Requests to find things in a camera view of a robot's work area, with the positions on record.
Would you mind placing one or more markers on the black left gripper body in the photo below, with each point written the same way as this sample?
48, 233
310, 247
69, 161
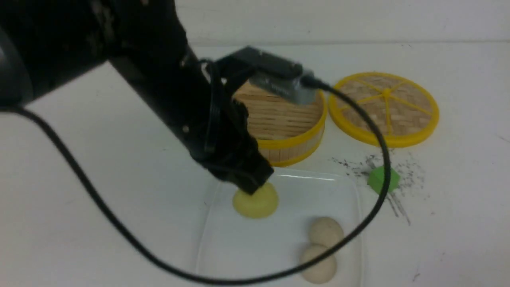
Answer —
200, 113

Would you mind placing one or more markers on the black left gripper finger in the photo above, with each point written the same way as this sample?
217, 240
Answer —
252, 173
225, 174

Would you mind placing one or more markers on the yellow steamed bun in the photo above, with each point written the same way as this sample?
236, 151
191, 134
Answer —
261, 204

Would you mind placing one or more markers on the white steamed bun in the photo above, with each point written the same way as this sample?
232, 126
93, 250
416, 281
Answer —
325, 231
321, 272

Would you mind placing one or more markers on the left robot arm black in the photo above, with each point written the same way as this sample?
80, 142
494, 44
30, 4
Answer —
46, 44

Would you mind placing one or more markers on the white square plate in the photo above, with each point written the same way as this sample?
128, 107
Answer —
236, 247

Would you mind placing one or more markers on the white steamed bun on plate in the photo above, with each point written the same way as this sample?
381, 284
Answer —
321, 272

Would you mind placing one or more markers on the bamboo steamer basket yellow rims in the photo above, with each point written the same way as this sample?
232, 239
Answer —
285, 133

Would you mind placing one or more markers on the bamboo steamer lid yellow rim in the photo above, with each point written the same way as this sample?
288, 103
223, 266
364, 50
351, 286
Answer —
405, 113

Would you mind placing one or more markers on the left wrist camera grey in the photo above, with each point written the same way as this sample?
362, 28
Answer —
269, 72

